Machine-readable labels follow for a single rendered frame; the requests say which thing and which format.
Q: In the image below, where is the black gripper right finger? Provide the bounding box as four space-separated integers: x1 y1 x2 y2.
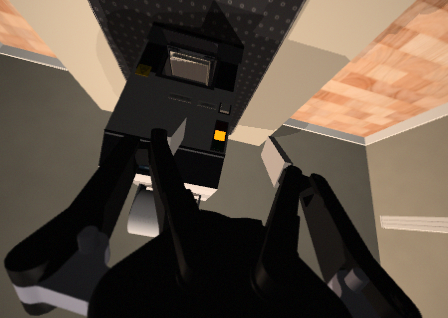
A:
255 136 423 318

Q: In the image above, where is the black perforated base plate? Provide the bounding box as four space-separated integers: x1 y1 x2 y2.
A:
87 0 306 135

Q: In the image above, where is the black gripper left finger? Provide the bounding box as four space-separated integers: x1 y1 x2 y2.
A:
4 116 222 316

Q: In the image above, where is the white well plate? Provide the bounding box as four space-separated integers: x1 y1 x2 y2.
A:
170 50 211 85

